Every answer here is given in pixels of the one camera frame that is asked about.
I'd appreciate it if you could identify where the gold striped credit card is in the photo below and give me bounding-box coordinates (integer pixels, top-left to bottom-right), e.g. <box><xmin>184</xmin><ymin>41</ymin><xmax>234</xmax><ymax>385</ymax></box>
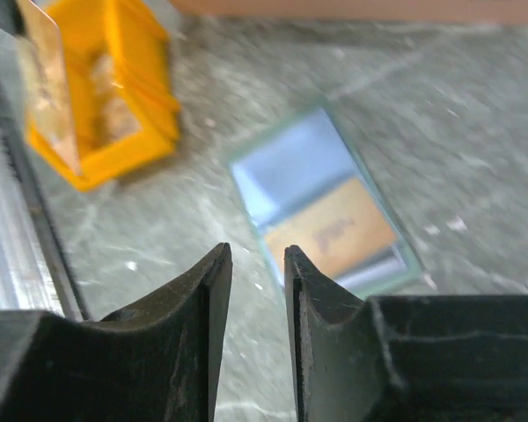
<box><xmin>264</xmin><ymin>178</ymin><xmax>398</xmax><ymax>278</ymax></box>

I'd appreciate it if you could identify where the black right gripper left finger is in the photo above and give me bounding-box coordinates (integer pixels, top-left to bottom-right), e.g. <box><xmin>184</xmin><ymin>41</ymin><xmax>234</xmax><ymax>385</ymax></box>
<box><xmin>0</xmin><ymin>243</ymin><xmax>232</xmax><ymax>421</ymax></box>

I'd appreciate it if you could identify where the gold patterned credit card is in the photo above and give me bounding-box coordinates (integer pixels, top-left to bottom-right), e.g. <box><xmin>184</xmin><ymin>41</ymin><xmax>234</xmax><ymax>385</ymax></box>
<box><xmin>17</xmin><ymin>1</ymin><xmax>81</xmax><ymax>173</ymax></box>

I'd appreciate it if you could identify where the aluminium frame rail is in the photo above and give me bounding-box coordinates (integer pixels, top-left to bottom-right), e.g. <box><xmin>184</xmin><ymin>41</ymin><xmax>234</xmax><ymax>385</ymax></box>
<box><xmin>0</xmin><ymin>21</ymin><xmax>93</xmax><ymax>322</ymax></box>

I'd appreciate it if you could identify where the yellow bin with cards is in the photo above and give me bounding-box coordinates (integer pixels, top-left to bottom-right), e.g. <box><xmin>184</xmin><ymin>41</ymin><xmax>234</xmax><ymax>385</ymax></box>
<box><xmin>18</xmin><ymin>1</ymin><xmax>180</xmax><ymax>191</ymax></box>

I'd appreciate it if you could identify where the peach plastic file organizer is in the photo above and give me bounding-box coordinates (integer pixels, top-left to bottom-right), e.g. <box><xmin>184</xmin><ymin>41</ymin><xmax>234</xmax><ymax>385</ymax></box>
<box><xmin>171</xmin><ymin>0</ymin><xmax>528</xmax><ymax>25</ymax></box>

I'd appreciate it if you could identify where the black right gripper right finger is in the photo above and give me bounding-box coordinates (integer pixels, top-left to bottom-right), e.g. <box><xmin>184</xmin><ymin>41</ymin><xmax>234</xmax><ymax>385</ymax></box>
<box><xmin>284</xmin><ymin>246</ymin><xmax>528</xmax><ymax>421</ymax></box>

